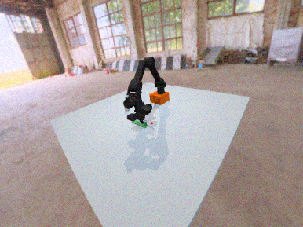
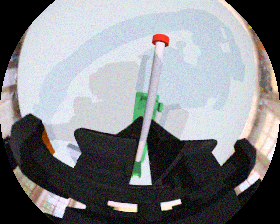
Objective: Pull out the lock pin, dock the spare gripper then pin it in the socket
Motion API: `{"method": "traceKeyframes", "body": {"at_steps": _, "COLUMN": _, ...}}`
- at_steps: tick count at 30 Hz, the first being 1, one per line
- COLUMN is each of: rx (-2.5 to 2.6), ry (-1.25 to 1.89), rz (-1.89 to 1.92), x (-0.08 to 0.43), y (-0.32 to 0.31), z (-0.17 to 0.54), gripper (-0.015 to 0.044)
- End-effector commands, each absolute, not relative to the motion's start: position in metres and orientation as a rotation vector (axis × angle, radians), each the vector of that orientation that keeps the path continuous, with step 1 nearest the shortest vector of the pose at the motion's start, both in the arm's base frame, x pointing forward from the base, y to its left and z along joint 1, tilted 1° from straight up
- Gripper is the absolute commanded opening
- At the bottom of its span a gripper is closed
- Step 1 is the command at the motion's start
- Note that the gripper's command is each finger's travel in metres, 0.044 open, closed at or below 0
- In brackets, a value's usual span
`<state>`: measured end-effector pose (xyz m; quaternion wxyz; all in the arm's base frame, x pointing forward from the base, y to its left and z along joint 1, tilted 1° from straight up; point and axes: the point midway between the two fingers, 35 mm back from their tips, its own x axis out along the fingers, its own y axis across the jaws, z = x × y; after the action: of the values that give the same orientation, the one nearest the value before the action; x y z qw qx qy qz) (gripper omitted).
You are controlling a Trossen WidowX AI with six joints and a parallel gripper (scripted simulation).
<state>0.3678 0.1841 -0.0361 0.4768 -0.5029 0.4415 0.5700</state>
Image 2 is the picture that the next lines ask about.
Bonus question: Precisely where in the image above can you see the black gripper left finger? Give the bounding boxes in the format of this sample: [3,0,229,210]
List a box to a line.
[74,116,144,184]

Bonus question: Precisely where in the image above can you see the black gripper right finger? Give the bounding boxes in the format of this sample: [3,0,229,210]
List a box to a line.
[146,119,217,186]

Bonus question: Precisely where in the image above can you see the grey tapered pin with red cap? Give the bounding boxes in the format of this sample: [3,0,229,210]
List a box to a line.
[135,33,169,162]

